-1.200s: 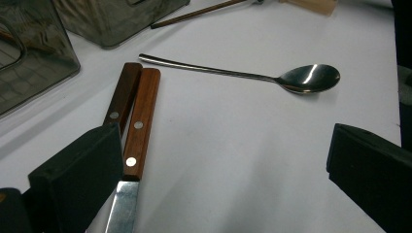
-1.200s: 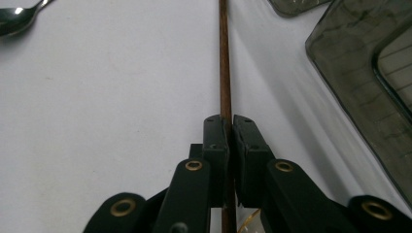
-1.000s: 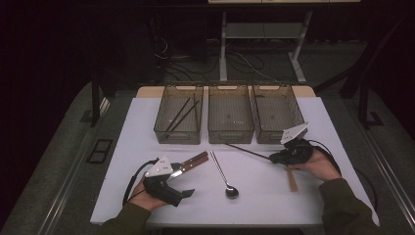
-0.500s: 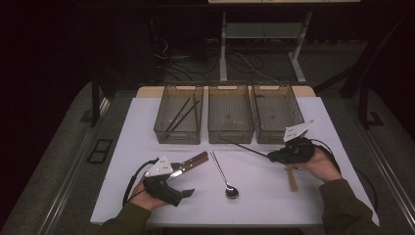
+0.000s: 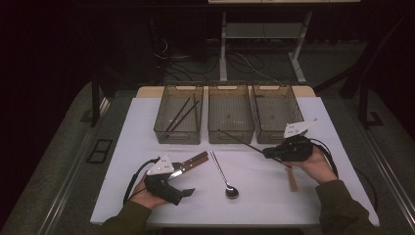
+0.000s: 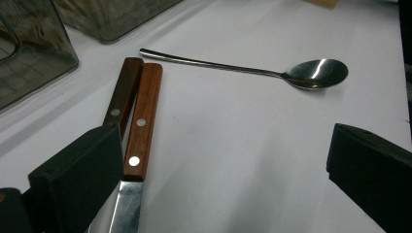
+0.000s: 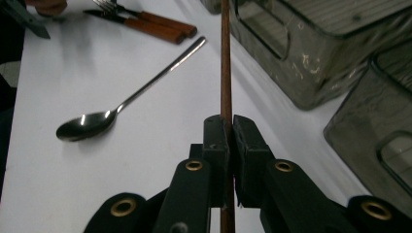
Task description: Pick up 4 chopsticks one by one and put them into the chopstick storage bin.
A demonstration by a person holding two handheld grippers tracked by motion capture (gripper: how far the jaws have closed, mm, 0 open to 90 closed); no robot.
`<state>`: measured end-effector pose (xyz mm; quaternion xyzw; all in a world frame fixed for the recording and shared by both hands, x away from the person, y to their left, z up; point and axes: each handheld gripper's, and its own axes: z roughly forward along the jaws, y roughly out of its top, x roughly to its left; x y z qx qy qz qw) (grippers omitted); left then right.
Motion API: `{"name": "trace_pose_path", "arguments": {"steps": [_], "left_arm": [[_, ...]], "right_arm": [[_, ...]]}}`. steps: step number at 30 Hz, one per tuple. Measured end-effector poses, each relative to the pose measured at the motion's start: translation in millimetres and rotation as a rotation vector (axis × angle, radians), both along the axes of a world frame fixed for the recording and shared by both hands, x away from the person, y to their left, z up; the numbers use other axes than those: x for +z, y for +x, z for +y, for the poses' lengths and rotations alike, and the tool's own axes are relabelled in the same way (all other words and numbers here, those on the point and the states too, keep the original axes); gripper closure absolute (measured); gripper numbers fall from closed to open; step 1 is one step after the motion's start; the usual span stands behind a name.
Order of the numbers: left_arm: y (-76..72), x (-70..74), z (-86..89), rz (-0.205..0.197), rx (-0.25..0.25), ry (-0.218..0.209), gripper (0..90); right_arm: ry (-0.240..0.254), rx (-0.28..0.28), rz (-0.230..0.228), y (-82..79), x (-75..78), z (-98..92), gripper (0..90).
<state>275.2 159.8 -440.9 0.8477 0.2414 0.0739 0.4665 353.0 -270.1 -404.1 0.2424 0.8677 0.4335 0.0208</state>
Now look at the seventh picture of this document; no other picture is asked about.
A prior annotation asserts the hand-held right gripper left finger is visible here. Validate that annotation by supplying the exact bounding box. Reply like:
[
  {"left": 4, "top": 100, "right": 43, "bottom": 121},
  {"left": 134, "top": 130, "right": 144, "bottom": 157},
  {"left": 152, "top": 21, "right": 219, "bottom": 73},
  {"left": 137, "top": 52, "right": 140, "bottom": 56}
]
[{"left": 189, "top": 114, "right": 232, "bottom": 209}]

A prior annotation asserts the brown chopstick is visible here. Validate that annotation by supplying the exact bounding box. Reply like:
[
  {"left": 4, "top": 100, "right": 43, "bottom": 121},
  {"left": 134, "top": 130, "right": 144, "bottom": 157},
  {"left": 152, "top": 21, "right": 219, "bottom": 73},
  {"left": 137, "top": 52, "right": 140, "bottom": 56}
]
[{"left": 220, "top": 0, "right": 237, "bottom": 233}]

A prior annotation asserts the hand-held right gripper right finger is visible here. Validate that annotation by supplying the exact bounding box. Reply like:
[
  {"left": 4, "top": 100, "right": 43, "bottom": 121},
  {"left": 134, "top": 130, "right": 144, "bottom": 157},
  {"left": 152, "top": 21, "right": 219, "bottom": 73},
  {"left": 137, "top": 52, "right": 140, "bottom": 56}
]
[{"left": 232, "top": 114, "right": 277, "bottom": 209}]

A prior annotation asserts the translucent grey plastic bin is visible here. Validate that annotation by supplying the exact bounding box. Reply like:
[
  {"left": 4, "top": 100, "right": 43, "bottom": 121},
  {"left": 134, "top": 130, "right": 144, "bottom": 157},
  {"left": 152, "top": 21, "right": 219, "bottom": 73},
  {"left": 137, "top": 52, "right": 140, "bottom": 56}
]
[
  {"left": 323, "top": 41, "right": 412, "bottom": 218},
  {"left": 227, "top": 0, "right": 412, "bottom": 112},
  {"left": 199, "top": 0, "right": 224, "bottom": 16}
]

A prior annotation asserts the long metal spoon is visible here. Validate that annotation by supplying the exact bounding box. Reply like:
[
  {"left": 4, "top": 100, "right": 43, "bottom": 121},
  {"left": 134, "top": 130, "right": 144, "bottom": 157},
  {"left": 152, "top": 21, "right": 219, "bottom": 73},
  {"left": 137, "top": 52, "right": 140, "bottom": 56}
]
[{"left": 54, "top": 35, "right": 208, "bottom": 143}]

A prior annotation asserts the wooden-handled knife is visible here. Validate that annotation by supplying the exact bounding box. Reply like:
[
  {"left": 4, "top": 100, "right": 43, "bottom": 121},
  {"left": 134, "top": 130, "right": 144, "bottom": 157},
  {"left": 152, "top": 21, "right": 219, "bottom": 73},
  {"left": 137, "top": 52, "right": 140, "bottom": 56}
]
[{"left": 83, "top": 9, "right": 187, "bottom": 46}]

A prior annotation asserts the wooden-handled fork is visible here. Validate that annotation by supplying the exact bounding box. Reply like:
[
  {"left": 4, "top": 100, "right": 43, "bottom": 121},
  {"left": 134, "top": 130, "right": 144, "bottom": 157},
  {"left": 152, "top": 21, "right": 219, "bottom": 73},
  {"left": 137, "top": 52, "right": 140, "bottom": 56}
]
[{"left": 92, "top": 0, "right": 199, "bottom": 39}]

